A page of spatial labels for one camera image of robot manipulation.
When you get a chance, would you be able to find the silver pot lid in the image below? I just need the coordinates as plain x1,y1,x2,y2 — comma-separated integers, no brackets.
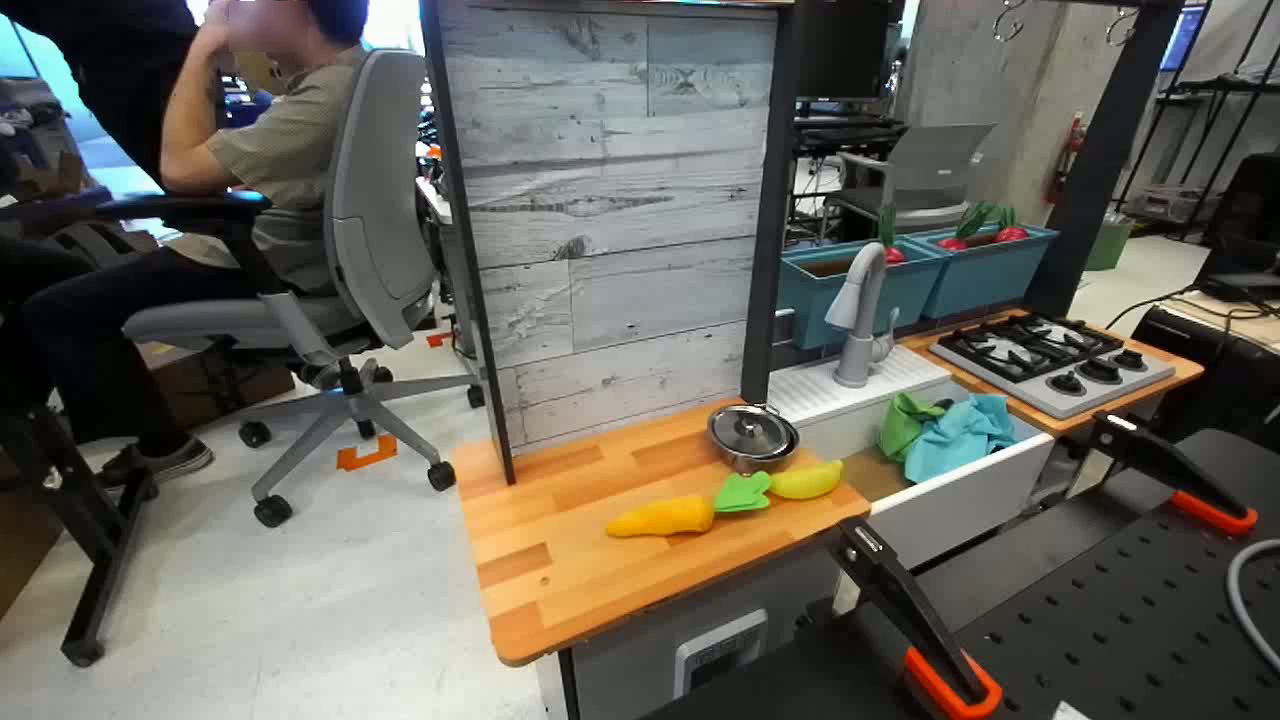
708,402,800,452

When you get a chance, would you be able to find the orange plush carrot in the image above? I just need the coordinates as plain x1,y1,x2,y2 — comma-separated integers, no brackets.
606,493,720,543

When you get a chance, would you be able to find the whitewashed wood backsplash panel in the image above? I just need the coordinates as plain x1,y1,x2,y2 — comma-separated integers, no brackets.
438,0,786,459

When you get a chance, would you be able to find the green plush toy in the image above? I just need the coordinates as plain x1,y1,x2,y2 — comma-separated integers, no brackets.
708,469,780,521

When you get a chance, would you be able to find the blue plastic bin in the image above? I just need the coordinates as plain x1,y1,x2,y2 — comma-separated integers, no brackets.
776,237,948,360
918,224,1066,323

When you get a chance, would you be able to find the yellow plush toy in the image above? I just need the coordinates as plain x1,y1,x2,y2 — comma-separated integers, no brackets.
769,457,852,508

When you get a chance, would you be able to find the grey toy faucet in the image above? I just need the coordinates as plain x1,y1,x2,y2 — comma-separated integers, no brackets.
821,238,900,392

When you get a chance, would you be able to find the green cloth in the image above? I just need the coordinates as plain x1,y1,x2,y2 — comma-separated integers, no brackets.
871,388,945,469

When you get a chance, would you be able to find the white cabinet drawer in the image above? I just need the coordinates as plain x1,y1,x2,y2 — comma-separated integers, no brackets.
566,541,862,720

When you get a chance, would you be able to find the orange floor marker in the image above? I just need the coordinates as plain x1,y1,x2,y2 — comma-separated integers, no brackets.
334,431,404,475

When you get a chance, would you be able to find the grey office chair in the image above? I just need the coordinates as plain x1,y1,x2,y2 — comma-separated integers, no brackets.
97,49,493,530

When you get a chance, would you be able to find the blue cloth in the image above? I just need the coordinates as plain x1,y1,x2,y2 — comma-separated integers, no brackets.
900,392,1025,483

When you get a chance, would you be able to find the white toy sink unit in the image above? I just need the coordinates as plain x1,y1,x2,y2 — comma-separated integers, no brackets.
766,344,1061,570

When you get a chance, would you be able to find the green toy vegetable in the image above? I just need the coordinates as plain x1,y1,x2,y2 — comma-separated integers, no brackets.
952,197,1019,249

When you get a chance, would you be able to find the seated person tan shirt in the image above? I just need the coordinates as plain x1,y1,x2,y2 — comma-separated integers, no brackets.
18,0,372,493

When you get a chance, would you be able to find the toy stove top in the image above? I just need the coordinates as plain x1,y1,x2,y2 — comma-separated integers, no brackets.
934,312,1182,418

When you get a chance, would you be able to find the red fire extinguisher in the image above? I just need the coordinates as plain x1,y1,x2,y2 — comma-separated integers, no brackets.
1044,113,1093,212

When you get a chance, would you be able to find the green waste bin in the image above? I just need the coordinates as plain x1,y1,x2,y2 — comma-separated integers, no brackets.
1086,212,1142,277

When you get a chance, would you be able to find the black perforated board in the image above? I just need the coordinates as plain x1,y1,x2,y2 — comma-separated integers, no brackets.
635,424,1280,720

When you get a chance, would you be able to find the person in dark clothes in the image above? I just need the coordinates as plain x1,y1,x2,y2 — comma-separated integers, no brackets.
0,0,210,182

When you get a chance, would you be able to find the black office chair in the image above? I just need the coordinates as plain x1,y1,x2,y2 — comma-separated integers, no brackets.
1188,147,1280,307

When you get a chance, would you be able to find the silver pot with wire handles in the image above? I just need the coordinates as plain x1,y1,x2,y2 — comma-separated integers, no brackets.
706,400,803,475

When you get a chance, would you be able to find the black clamp orange handle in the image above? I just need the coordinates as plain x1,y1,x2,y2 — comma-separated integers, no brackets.
1066,406,1263,543
824,514,1008,720

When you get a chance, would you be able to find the black desk frame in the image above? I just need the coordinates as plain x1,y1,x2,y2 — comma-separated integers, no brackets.
0,182,274,673

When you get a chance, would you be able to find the grey cable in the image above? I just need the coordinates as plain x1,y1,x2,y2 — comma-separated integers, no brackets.
1224,537,1280,641

